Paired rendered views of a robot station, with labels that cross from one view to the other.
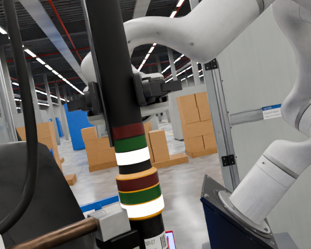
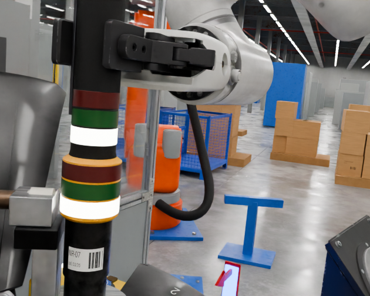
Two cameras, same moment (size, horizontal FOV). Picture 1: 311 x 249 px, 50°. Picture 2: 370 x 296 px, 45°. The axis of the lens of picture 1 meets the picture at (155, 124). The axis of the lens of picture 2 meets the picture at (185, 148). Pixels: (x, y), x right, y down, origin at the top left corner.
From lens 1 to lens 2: 0.18 m
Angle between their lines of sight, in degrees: 25
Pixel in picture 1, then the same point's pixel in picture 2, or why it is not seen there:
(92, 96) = (54, 38)
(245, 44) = not seen: outside the picture
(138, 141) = (94, 117)
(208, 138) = not seen: outside the picture
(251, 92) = not seen: outside the picture
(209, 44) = (350, 10)
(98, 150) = (290, 135)
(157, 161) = (366, 177)
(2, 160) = not seen: outside the picture
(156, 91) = (161, 57)
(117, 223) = (34, 210)
